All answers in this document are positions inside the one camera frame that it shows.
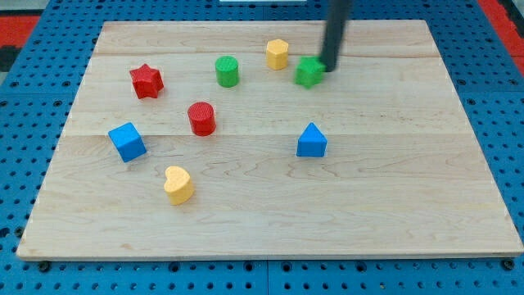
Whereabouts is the red star block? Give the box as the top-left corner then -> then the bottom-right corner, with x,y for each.
129,64 -> 164,99

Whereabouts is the green star block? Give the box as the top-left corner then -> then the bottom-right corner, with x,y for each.
294,56 -> 326,89

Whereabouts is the blue triangle block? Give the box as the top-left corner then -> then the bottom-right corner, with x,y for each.
296,122 -> 328,157

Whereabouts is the red cylinder block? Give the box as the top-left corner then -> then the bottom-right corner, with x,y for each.
187,102 -> 216,136

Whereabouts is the light wooden board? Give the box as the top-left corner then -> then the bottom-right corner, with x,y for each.
16,20 -> 523,261

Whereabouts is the green cylinder block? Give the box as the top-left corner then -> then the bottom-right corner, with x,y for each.
215,56 -> 239,88

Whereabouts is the yellow heart block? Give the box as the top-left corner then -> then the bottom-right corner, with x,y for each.
164,166 -> 195,206

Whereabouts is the yellow hexagon block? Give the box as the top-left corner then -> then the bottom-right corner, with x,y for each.
266,39 -> 289,70

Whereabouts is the blue cube block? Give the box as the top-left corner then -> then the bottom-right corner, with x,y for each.
108,122 -> 147,162

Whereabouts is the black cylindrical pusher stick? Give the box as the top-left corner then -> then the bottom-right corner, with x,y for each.
319,0 -> 353,72

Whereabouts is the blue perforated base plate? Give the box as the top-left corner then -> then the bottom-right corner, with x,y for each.
1,0 -> 523,294

